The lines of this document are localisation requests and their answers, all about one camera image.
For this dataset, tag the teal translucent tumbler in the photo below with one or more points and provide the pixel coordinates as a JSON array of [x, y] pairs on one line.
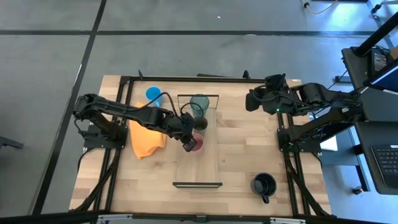
[[199, 104]]

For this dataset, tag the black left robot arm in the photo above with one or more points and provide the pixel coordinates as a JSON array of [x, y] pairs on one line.
[[149, 115]]

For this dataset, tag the blue plastic cup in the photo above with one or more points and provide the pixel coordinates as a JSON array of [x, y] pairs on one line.
[[153, 93]]

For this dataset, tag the black table frame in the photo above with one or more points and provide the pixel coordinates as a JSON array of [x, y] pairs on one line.
[[202, 79]]

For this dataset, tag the wooden tray rack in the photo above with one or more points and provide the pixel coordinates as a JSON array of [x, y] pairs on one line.
[[199, 168]]

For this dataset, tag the black slanted pole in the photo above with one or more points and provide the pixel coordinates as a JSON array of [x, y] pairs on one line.
[[377, 34]]

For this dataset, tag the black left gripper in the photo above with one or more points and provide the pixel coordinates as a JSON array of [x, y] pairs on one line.
[[183, 126]]

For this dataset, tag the black keyboard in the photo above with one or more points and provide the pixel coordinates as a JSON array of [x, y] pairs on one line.
[[388, 165]]

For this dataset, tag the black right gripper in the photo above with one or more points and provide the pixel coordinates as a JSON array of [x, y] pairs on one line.
[[269, 101]]

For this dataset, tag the silver metal bracket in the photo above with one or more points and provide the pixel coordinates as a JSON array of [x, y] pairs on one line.
[[287, 221], [115, 217]]

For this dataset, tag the orange cloth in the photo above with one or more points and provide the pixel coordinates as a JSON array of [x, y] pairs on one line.
[[146, 141]]

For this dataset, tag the black crossbar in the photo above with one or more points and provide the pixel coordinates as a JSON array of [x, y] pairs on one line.
[[46, 217]]

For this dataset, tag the black caster wheel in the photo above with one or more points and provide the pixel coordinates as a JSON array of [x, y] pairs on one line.
[[358, 190]]

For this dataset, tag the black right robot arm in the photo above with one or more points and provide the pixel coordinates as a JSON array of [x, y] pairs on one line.
[[323, 96]]

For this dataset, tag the white paper sheet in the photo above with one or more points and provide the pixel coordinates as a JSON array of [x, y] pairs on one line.
[[330, 143]]

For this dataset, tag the black enamel mug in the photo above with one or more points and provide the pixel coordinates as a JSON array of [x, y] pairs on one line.
[[264, 185]]

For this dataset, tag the black chair leg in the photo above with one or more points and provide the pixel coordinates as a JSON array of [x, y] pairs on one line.
[[11, 143]]

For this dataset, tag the black electronic box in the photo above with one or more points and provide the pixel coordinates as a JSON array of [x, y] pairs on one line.
[[379, 62]]

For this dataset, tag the pink ribbed cup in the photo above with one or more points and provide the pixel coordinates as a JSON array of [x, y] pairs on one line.
[[199, 144]]

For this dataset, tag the laptop with blue screen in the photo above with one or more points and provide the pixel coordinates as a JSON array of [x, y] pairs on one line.
[[387, 79]]

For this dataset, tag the grey desk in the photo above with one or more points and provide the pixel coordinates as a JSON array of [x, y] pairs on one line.
[[373, 130]]

